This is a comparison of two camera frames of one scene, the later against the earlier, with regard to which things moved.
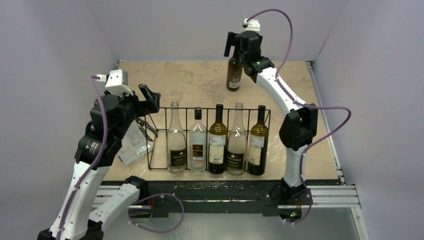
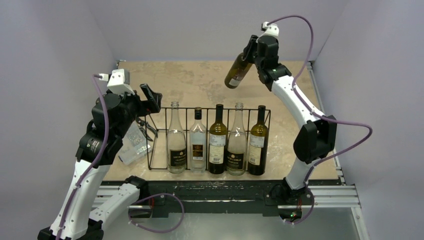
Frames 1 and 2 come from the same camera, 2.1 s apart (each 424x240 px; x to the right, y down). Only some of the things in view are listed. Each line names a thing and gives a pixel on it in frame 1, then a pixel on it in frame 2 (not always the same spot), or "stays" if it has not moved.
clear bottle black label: (237, 144) stays
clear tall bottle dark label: (176, 144) stays
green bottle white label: (218, 144) stays
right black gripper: (240, 40) to (252, 46)
